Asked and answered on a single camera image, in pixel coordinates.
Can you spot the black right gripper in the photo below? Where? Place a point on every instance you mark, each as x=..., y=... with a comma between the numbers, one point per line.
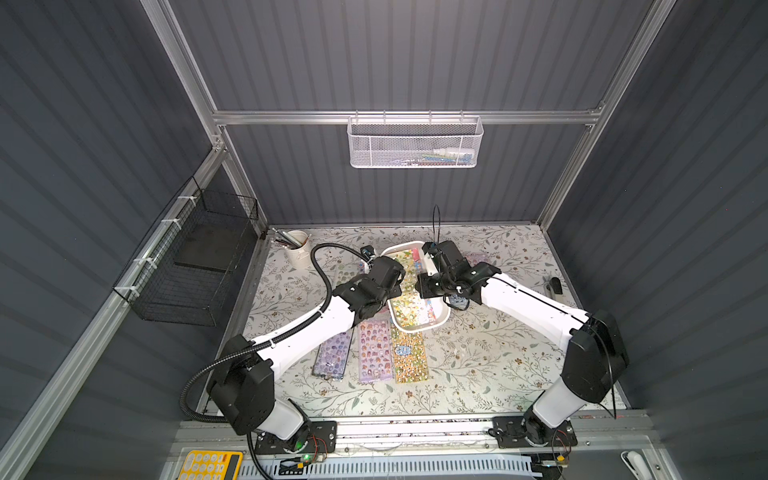
x=440, y=257

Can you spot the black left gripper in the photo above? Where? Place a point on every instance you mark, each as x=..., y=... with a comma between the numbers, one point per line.
x=390, y=271

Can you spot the white plastic storage tray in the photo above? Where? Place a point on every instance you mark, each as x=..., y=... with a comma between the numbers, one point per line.
x=441, y=309

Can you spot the pink 3D sticker sheet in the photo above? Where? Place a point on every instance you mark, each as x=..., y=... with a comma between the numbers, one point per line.
x=475, y=258
x=375, y=356

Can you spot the purple sticker sheet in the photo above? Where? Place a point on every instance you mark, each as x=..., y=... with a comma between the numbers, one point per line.
x=332, y=357

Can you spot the panda sticker sheet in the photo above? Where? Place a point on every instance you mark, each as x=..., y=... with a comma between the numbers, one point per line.
x=409, y=357

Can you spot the green mushroom sticker sheet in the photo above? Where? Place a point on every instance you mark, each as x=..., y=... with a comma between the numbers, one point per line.
x=412, y=313

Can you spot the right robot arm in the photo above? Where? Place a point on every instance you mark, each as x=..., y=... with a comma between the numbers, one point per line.
x=595, y=353

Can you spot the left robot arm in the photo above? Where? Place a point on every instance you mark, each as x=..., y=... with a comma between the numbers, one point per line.
x=243, y=381

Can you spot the cream metal pen bucket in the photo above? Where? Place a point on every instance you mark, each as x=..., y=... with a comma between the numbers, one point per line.
x=299, y=257

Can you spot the black white handheld device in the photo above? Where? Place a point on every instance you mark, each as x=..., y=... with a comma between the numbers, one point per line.
x=553, y=287

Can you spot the items in white basket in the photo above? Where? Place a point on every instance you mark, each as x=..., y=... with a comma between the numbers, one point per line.
x=451, y=156

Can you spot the yellow calculator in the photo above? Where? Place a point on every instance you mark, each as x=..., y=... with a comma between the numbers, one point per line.
x=210, y=465

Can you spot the white object bottom right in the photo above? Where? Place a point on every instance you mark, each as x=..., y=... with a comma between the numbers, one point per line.
x=637, y=465

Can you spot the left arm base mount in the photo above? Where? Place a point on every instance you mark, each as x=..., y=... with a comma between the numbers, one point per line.
x=313, y=437

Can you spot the white wire wall basket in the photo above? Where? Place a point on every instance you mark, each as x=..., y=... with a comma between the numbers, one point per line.
x=373, y=141

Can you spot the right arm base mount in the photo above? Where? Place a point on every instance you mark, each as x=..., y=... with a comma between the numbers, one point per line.
x=526, y=430

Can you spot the black wire wall basket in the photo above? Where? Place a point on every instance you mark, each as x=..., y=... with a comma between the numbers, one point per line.
x=194, y=268

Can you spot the white slotted cable duct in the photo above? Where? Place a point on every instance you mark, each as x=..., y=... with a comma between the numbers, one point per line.
x=409, y=466

